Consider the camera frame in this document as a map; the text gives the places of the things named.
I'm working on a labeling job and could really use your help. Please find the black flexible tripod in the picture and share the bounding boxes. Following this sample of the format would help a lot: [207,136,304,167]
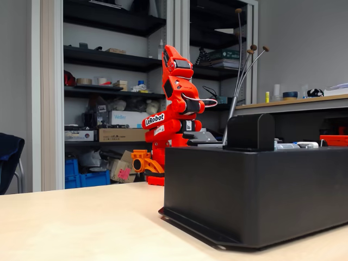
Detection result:
[197,48,213,66]

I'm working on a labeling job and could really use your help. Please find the stack of books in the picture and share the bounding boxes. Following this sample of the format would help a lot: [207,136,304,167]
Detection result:
[212,59,240,69]

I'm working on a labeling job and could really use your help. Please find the white plastic bag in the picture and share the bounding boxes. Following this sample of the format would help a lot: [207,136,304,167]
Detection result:
[146,100,160,115]

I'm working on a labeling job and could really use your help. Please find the green edding box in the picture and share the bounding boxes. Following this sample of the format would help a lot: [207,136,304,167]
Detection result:
[208,49,240,60]

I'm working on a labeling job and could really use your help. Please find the metal stems with brown knobs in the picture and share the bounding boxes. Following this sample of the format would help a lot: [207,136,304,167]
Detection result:
[222,8,270,145]

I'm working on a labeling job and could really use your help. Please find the white Weller box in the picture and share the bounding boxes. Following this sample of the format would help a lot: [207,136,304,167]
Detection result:
[109,110,150,129]

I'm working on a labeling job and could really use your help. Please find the grey hinged door plate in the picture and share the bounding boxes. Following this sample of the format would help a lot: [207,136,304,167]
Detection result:
[194,143,226,149]

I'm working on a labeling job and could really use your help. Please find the black bag with label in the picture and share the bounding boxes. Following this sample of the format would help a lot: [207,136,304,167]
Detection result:
[81,95,110,128]

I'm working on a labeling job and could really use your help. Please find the long brown cardboard box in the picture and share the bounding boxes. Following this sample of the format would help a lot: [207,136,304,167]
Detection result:
[98,128,150,142]

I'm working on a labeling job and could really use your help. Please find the grey metal shelf cabinet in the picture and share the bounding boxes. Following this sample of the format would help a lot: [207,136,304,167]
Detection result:
[173,0,259,136]
[31,0,175,192]

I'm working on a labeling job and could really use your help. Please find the black rounded holder block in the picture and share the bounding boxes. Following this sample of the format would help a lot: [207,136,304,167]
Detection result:
[222,113,275,152]

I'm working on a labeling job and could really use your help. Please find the orange table clamp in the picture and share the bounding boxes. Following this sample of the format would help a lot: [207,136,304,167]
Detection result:
[130,149,165,175]

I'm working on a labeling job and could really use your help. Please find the red rounded object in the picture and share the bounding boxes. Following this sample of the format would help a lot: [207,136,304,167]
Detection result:
[64,70,77,87]

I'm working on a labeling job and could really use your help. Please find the red clamp block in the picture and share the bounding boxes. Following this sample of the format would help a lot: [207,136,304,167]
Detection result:
[146,175,166,187]

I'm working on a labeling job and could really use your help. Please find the white printed flat box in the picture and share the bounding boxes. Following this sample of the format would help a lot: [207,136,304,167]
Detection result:
[64,129,95,142]

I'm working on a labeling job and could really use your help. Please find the cardboard box pink label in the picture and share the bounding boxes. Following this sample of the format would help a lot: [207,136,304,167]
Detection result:
[109,150,137,183]

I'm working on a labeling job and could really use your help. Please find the silver metal hinge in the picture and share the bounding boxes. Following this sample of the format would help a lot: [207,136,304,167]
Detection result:
[274,141,301,151]

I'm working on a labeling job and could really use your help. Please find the black task board box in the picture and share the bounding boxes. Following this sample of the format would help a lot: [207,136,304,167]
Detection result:
[158,145,348,251]

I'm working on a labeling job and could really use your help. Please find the blue plastic crate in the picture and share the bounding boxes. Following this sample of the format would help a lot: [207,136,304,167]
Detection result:
[64,158,111,190]

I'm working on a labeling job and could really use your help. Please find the wood top desk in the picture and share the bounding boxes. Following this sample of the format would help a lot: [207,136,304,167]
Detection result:
[235,94,348,149]

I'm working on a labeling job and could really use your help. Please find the dark blue chair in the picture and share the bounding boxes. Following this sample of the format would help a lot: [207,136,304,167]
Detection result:
[0,132,26,196]

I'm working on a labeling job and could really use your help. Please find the black cable bundle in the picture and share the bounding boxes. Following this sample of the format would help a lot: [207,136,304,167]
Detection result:
[202,86,220,100]

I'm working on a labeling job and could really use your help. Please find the black screwed bracket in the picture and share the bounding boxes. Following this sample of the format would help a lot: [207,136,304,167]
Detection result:
[182,131,222,146]

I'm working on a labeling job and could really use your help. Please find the metal chair frame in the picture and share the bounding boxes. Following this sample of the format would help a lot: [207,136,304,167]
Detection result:
[13,159,27,194]

